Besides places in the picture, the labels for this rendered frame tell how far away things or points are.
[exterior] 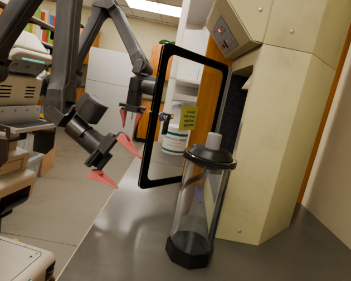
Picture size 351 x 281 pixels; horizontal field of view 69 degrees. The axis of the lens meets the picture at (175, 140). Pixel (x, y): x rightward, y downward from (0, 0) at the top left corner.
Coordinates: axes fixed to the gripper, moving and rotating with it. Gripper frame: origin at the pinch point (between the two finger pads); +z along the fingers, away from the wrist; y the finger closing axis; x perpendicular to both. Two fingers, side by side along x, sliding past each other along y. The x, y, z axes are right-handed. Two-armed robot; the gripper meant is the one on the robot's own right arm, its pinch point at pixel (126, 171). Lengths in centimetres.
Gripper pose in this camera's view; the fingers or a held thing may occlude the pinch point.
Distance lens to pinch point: 67.9
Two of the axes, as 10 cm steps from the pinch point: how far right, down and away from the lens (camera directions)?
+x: 1.3, 0.9, 9.9
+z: 7.7, 6.2, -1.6
